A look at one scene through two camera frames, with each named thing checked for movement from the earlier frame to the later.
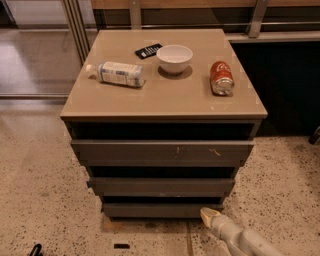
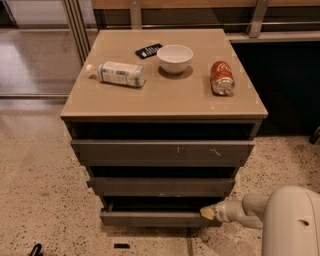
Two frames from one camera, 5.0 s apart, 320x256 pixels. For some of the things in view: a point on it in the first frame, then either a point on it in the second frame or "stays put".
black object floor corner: x=36 y=250 stays put
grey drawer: x=157 y=209 to x=155 y=219
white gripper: x=224 y=227 to x=222 y=211
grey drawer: x=163 y=153 stays put
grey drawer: x=162 y=186 stays put
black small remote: x=147 y=51 stays put
